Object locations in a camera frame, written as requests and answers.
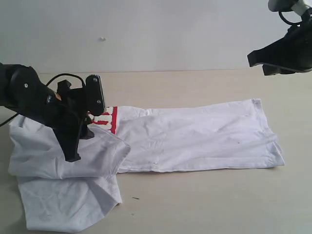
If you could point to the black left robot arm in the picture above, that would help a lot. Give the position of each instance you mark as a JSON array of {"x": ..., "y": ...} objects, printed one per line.
[{"x": 22, "y": 92}]

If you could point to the white t-shirt red lettering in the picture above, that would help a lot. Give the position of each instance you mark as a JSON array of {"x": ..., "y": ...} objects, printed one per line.
[{"x": 69, "y": 197}]

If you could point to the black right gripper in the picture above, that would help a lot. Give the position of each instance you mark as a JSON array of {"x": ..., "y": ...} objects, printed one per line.
[{"x": 288, "y": 55}]

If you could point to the wrist camera black silver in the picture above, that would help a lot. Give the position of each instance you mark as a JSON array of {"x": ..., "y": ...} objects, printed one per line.
[
  {"x": 94, "y": 95},
  {"x": 281, "y": 5}
]

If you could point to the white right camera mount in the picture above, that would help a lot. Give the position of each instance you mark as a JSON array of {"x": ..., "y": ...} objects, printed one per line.
[{"x": 301, "y": 6}]

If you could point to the right wrist camera black silver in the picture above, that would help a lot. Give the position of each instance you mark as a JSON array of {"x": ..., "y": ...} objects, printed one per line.
[{"x": 281, "y": 5}]

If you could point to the left wrist camera black silver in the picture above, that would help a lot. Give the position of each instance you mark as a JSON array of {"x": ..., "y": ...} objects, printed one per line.
[{"x": 94, "y": 95}]

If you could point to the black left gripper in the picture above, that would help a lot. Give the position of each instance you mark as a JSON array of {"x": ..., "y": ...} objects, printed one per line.
[{"x": 69, "y": 119}]

